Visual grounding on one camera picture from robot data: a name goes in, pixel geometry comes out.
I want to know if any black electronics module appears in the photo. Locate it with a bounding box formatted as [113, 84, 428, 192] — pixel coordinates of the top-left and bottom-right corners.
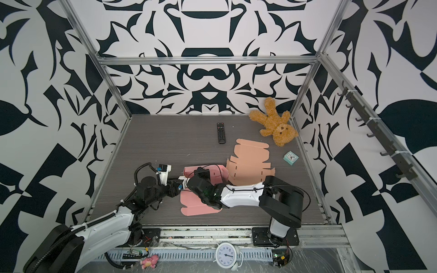
[273, 248, 293, 268]

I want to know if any white round table clock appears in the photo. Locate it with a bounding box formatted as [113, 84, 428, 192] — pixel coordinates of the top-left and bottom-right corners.
[215, 242, 244, 271]

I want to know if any green circuit board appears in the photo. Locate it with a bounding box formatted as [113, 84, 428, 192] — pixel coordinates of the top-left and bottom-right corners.
[122, 249, 149, 260]

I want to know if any small green alarm clock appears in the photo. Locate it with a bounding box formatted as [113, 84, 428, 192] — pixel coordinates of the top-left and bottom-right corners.
[283, 151, 299, 166]

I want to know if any black tv remote control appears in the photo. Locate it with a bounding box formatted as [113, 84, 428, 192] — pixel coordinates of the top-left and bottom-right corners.
[217, 123, 226, 144]

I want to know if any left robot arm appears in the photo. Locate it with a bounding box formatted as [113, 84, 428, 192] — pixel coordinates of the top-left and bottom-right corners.
[23, 163, 188, 273]

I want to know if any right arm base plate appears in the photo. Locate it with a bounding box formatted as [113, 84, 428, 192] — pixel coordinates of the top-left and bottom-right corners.
[252, 227, 300, 248]

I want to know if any black wall hook rack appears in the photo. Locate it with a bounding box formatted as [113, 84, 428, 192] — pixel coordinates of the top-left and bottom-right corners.
[339, 83, 418, 181]

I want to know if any black corrugated cable conduit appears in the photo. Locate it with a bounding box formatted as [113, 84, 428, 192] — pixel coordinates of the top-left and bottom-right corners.
[25, 211, 117, 273]

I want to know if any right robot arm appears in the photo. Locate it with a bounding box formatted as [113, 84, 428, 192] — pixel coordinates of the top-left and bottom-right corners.
[183, 167, 307, 240]

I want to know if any pink paper box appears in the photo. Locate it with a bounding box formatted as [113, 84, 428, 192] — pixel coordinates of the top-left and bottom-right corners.
[180, 165, 229, 216]

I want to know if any small pink toy figure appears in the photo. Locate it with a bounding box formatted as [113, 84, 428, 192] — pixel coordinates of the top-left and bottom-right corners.
[141, 255, 159, 270]

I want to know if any brown teddy bear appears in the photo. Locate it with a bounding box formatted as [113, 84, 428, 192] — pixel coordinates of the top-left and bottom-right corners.
[249, 97, 299, 147]

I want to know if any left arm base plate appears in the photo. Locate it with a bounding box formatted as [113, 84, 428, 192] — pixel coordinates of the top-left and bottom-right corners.
[127, 228, 161, 247]

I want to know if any peach flat paper box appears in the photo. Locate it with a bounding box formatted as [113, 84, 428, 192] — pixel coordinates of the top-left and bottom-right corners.
[226, 139, 275, 186]

